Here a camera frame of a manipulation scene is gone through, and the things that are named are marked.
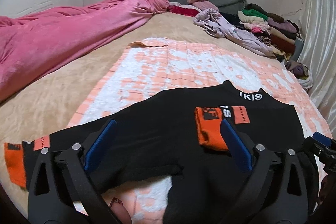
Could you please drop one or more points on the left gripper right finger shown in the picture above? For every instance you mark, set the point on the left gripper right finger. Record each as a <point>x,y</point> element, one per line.
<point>275,191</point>

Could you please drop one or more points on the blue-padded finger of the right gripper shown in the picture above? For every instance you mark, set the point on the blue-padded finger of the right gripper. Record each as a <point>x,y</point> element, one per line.
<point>322,139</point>

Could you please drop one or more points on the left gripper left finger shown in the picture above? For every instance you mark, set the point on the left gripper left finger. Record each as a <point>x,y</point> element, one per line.
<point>49,199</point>

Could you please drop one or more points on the black sweater with orange cuffs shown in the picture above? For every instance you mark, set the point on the black sweater with orange cuffs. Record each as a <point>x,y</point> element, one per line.
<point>176,133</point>

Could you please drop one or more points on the stack of folded clothes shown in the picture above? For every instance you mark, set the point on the stack of folded clothes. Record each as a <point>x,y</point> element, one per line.
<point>281,34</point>

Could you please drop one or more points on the right hand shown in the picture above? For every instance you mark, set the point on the right hand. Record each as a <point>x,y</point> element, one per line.
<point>327,185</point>

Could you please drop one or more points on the left hand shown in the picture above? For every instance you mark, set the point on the left hand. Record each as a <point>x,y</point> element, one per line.
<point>120,211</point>

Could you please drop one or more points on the purple garment in bag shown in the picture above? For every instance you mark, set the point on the purple garment in bag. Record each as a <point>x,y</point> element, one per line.
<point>301,72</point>

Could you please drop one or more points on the beige plush bedspread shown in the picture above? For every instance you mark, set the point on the beige plush bedspread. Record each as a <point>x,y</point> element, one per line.
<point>47,105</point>

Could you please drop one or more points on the white satin curtain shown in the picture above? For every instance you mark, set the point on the white satin curtain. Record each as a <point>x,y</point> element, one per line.
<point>318,27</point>

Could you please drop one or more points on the orange white tufted blanket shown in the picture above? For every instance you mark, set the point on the orange white tufted blanket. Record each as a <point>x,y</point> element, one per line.
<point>155,64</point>

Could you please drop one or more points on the pink duvet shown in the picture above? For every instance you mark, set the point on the pink duvet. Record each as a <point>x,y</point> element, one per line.
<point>35,45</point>

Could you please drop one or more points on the lilac crumpled garment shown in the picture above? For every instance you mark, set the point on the lilac crumpled garment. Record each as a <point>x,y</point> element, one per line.
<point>217,26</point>

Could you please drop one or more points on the pink knitted hat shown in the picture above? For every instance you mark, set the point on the pink knitted hat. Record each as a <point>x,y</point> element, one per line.
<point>203,4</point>

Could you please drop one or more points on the red garment near headboard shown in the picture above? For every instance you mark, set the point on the red garment near headboard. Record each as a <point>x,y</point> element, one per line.
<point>183,11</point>

